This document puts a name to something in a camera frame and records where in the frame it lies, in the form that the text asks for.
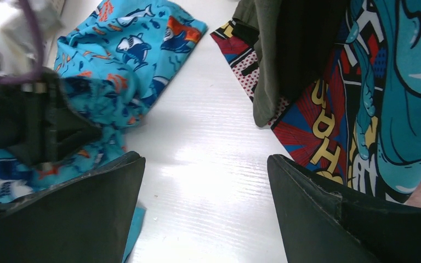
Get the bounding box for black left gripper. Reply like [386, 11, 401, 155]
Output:
[0, 68, 102, 165]

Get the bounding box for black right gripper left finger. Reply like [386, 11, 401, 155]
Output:
[0, 152, 146, 262]

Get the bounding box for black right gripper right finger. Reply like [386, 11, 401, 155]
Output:
[267, 155, 421, 262]

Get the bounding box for turquoise shark print shorts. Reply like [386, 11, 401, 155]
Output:
[0, 0, 208, 263]

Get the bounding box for olive green shorts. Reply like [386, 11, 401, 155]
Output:
[233, 0, 282, 128]

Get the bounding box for comic print shorts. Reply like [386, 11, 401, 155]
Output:
[211, 1, 421, 203]

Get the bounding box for black shorts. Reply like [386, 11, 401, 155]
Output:
[232, 0, 349, 104]

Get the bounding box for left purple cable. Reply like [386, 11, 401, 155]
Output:
[0, 0, 47, 86]

